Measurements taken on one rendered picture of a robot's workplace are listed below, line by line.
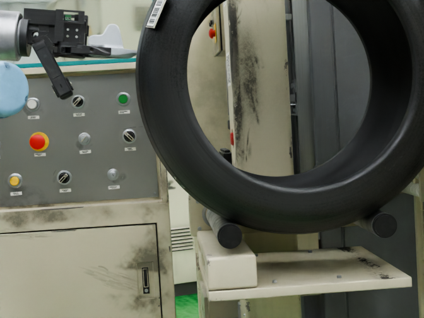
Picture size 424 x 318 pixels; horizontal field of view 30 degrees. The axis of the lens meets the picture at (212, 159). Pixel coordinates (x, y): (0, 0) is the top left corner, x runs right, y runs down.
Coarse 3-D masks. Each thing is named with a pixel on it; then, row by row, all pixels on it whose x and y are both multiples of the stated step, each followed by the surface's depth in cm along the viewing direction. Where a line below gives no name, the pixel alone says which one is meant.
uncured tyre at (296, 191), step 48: (192, 0) 135; (336, 0) 164; (384, 0) 161; (144, 48) 138; (384, 48) 165; (144, 96) 138; (384, 96) 165; (192, 144) 136; (384, 144) 164; (192, 192) 140; (240, 192) 137; (288, 192) 137; (336, 192) 138; (384, 192) 140
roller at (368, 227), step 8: (368, 216) 146; (376, 216) 142; (384, 216) 142; (392, 216) 142; (360, 224) 151; (368, 224) 145; (376, 224) 142; (384, 224) 142; (392, 224) 142; (376, 232) 142; (384, 232) 142; (392, 232) 142
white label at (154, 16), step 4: (156, 0) 138; (160, 0) 136; (164, 0) 134; (156, 4) 137; (160, 4) 135; (156, 8) 136; (160, 8) 135; (152, 12) 137; (156, 12) 136; (160, 12) 134; (152, 16) 137; (156, 16) 135; (148, 20) 138; (152, 20) 136; (156, 20) 134; (148, 24) 137; (152, 24) 135
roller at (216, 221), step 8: (208, 216) 165; (216, 216) 154; (216, 224) 147; (224, 224) 141; (232, 224) 140; (216, 232) 142; (224, 232) 140; (232, 232) 140; (240, 232) 140; (224, 240) 140; (232, 240) 140; (240, 240) 140; (232, 248) 140
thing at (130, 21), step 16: (0, 0) 206; (16, 0) 207; (32, 0) 207; (48, 0) 207; (64, 0) 207; (80, 0) 208; (96, 0) 208; (112, 0) 208; (128, 0) 209; (144, 0) 209; (96, 16) 208; (112, 16) 209; (128, 16) 209; (144, 16) 209; (96, 32) 208; (128, 32) 209; (32, 48) 208; (128, 48) 209; (16, 64) 207; (32, 64) 207; (64, 64) 208; (80, 64) 208
